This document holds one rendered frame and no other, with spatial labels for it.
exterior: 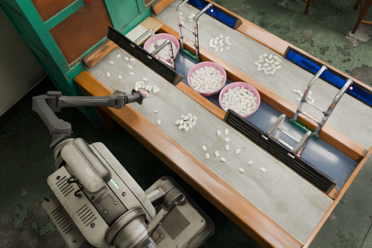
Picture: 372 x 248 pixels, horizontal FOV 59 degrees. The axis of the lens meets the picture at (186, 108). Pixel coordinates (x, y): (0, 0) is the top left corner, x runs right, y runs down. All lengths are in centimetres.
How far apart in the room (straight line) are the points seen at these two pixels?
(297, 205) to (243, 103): 71
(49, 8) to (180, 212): 147
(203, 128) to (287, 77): 68
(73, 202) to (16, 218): 182
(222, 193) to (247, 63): 96
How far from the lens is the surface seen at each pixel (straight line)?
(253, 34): 255
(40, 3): 211
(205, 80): 231
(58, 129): 155
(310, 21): 385
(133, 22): 264
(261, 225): 189
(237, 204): 191
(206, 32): 259
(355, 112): 233
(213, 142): 206
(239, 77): 229
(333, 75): 199
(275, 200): 196
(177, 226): 218
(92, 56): 245
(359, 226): 286
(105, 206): 125
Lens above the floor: 260
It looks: 59 degrees down
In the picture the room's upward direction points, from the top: 8 degrees counter-clockwise
